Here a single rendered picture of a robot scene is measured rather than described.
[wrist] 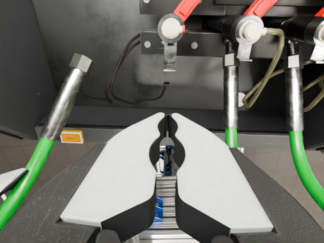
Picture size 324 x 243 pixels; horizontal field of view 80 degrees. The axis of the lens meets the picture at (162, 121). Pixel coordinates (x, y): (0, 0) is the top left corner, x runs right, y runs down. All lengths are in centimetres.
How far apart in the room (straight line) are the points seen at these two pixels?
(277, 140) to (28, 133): 56
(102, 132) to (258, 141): 36
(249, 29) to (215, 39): 14
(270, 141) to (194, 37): 30
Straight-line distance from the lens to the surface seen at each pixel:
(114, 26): 51
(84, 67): 23
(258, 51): 38
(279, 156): 194
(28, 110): 53
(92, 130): 48
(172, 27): 21
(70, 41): 55
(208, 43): 35
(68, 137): 50
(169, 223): 76
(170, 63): 23
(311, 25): 28
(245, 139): 49
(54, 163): 207
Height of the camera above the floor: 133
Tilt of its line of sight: 61 degrees down
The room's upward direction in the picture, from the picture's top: 175 degrees counter-clockwise
